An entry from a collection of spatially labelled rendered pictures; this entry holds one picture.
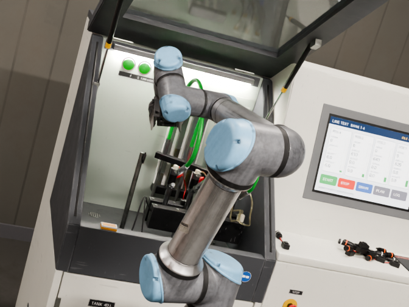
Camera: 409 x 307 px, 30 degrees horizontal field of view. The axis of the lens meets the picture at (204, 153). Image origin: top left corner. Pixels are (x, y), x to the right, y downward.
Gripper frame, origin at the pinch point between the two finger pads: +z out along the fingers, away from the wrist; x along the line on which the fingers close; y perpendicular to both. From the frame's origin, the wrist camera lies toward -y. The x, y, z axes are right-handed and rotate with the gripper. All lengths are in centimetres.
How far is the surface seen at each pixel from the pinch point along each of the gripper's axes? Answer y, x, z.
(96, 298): 42, -19, 40
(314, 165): -13, 53, 43
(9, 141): -95, -89, 169
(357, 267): 24, 67, 47
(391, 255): 14, 82, 57
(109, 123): -27, -22, 44
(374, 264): 20, 75, 53
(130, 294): 39, -9, 41
